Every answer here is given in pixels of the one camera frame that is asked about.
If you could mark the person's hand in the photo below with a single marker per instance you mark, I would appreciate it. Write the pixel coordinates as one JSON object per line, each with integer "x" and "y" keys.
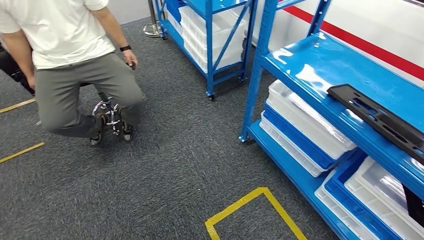
{"x": 130, "y": 57}
{"x": 31, "y": 82}

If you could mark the small black handheld device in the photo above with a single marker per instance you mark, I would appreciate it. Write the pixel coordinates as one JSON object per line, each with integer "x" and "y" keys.
{"x": 132, "y": 66}

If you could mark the black plastic panel part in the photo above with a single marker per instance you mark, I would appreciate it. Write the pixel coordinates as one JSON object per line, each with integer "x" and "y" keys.
{"x": 341, "y": 93}

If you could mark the person's forearm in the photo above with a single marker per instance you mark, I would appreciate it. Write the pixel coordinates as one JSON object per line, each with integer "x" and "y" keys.
{"x": 18, "y": 53}
{"x": 114, "y": 30}

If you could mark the blue metal shelf rack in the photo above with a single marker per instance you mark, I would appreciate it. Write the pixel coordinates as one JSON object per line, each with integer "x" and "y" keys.
{"x": 314, "y": 59}
{"x": 209, "y": 49}

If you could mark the black wristwatch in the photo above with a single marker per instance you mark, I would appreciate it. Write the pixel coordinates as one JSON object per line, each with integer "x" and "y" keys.
{"x": 126, "y": 48}

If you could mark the black bulky object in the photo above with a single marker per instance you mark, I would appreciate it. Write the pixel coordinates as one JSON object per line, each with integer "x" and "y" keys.
{"x": 10, "y": 66}

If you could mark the chrome stanchion with round base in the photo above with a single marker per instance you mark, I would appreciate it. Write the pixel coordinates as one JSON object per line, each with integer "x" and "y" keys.
{"x": 152, "y": 13}

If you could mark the chrome stool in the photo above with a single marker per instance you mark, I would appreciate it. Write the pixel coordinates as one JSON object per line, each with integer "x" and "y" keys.
{"x": 109, "y": 112}

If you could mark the person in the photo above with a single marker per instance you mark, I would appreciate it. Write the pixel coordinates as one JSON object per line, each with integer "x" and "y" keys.
{"x": 66, "y": 33}

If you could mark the yellow floor tape square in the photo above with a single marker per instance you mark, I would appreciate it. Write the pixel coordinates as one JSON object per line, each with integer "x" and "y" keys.
{"x": 20, "y": 153}

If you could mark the person's foot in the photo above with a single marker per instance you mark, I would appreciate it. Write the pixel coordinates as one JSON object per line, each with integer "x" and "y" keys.
{"x": 127, "y": 130}
{"x": 97, "y": 132}

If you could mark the black plastic trim piece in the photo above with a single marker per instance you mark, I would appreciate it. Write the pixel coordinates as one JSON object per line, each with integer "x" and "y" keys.
{"x": 415, "y": 205}

